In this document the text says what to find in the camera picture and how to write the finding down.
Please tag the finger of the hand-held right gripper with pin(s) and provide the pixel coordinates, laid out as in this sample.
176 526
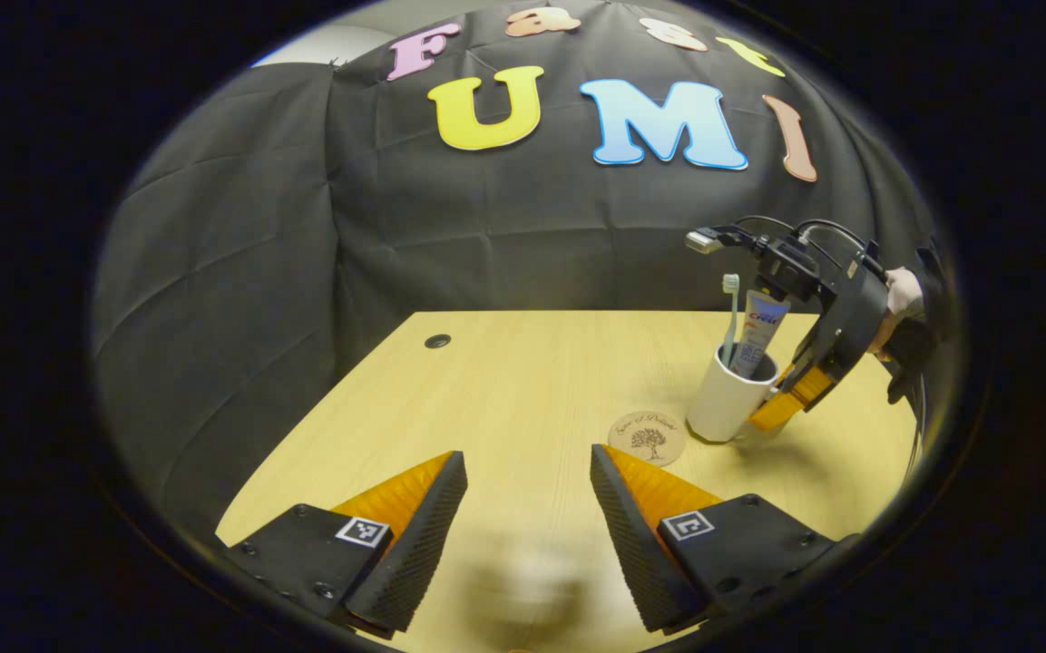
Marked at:
813 385
775 413

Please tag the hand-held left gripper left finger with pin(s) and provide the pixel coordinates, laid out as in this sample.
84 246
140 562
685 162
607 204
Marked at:
414 553

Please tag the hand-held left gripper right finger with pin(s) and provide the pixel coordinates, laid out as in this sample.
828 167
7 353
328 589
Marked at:
640 553

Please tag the white toothpaste tube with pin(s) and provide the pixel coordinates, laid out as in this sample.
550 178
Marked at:
763 326

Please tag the white toothbrush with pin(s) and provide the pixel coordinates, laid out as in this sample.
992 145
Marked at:
731 317

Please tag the round wooden coaster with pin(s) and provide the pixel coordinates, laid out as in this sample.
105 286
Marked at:
645 440

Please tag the wooden desktop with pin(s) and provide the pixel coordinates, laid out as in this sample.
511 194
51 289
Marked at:
504 390

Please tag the black backdrop cloth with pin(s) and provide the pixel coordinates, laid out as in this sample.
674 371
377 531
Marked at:
259 272

